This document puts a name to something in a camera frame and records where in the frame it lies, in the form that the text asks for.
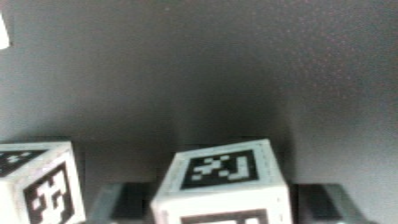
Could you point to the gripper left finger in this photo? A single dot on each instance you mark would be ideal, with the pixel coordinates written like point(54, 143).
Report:
point(122, 204)

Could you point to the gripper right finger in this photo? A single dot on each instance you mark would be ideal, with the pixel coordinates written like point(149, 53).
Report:
point(324, 205)

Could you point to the white tagged cube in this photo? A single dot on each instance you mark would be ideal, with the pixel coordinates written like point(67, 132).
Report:
point(40, 185)
point(225, 187)

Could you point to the white chair back frame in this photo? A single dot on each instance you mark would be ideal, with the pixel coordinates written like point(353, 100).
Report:
point(5, 34)

